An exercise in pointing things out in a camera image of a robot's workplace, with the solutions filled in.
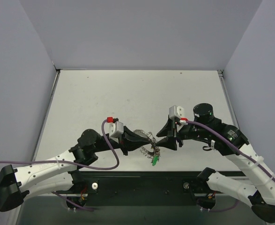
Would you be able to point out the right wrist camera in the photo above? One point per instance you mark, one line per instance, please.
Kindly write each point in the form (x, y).
(177, 114)

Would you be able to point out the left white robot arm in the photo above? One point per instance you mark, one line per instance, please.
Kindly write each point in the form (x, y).
(58, 173)

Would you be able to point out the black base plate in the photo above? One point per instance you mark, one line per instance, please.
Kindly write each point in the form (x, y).
(140, 189)

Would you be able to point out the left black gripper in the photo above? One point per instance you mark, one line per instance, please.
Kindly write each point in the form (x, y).
(123, 144)

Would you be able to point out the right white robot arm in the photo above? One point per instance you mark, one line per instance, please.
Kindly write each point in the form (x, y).
(231, 143)

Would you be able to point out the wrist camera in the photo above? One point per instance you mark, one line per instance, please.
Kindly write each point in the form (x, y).
(177, 114)
(116, 128)

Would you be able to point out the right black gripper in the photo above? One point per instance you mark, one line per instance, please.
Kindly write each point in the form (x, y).
(174, 134)

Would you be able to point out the green key tag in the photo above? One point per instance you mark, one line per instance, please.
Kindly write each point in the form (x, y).
(155, 159)

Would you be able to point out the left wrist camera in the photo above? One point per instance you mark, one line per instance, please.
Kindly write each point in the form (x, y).
(116, 128)

